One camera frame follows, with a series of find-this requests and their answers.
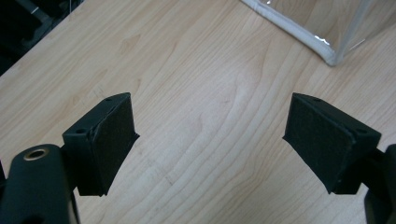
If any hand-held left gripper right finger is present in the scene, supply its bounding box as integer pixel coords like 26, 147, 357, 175
282, 91, 383, 196

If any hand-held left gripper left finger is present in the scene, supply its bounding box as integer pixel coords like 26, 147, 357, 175
62, 91, 140, 198

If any clear plastic container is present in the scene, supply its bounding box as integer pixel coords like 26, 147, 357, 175
238, 0, 396, 67

